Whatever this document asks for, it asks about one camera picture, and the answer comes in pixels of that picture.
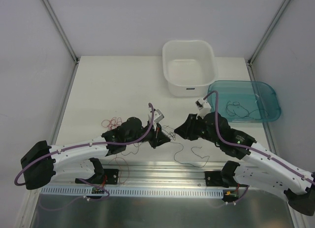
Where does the red thin wire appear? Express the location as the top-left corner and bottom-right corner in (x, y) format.
(101, 116), (131, 184)

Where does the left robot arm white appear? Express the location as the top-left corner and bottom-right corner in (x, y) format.
(21, 117), (170, 190)

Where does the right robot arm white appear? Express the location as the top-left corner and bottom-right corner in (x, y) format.
(175, 113), (315, 216)

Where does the teal transparent plastic bin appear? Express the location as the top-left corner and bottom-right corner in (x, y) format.
(208, 80), (281, 123)

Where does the white plastic tub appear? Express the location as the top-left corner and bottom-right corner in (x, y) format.
(162, 40), (218, 98)

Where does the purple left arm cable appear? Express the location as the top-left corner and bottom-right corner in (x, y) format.
(14, 102), (156, 187)

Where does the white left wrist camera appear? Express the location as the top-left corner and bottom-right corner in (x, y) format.
(148, 109), (164, 130)

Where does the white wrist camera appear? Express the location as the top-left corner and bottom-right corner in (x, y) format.
(148, 109), (164, 130)
(195, 98), (212, 118)

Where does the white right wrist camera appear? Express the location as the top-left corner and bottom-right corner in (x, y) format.
(195, 98), (212, 118)

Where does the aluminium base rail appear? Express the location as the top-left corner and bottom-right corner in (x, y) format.
(25, 158), (237, 190)

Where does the white slotted cable duct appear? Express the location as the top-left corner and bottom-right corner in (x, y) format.
(41, 186), (223, 199)

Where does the aluminium frame post left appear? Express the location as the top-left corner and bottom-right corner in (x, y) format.
(41, 0), (79, 64)

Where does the aluminium frame post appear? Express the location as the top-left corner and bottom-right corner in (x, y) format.
(41, 0), (79, 64)
(248, 0), (292, 66)

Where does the aluminium frame post right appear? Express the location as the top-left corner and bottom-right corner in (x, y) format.
(248, 0), (292, 66)

